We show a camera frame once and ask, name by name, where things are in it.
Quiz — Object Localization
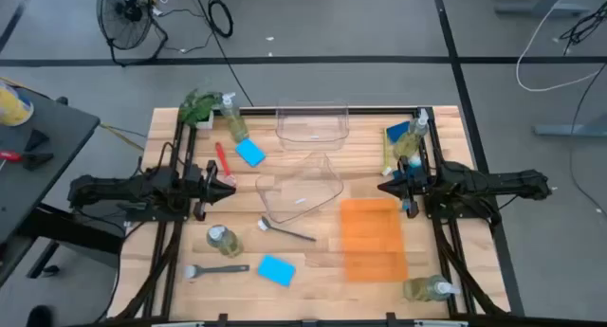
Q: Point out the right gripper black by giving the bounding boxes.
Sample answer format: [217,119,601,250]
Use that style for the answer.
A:
[377,155,431,220]

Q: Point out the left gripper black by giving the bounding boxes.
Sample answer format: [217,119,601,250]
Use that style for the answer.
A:
[183,159,237,223]

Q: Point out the green dish brush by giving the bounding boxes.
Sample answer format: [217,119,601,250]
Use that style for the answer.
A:
[381,127,394,177]

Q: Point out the red dish brush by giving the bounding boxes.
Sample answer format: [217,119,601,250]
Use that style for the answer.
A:
[214,141,239,189]

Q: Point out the clear yellow soap pump bottle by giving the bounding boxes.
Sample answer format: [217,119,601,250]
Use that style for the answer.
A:
[205,224,245,260]
[392,107,431,161]
[402,274,462,303]
[218,92,250,144]

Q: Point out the black thin dish brush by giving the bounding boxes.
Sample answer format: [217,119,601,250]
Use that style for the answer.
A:
[257,215,318,244]

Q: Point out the clear plastic bin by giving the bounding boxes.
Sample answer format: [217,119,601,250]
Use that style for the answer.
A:
[254,151,345,225]
[274,98,351,153]

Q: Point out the orange translucent mat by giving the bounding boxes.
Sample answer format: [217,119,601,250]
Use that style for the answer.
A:
[340,197,410,284]

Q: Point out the grey dish brush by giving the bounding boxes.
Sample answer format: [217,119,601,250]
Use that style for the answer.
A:
[183,263,251,281]

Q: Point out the green plant in white pot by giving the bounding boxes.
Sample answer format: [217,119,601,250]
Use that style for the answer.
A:
[177,87,224,131]

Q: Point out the white flat bar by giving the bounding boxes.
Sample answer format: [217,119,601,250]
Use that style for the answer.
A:
[414,319,469,327]
[150,320,207,327]

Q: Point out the dark grey side table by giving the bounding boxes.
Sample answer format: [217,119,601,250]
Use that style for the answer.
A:
[0,78,125,290]

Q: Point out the grey desk foot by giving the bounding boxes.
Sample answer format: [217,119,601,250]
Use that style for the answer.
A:
[532,109,607,138]
[494,0,593,19]

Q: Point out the black triangular part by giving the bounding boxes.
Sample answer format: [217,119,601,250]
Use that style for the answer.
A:
[21,151,56,172]
[24,127,51,153]

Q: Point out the black floor fan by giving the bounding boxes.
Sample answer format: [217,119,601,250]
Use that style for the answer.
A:
[96,0,170,67]

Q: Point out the person's foot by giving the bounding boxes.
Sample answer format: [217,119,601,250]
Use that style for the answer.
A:
[26,304,56,327]

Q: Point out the yellow wipes canister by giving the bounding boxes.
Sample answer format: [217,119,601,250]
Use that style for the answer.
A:
[0,78,35,128]

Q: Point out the yellow cable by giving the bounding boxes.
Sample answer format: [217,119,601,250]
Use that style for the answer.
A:
[98,121,146,153]

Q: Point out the white floor cable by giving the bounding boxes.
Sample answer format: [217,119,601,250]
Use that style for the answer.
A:
[515,0,607,94]

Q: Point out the black coiled floor cable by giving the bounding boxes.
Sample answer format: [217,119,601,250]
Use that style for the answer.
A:
[192,0,255,108]

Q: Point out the thin black floor cable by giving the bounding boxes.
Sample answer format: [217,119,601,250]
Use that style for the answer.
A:
[567,64,607,217]

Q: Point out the tangled black cable bundle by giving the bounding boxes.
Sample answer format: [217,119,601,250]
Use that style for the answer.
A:
[558,0,607,51]

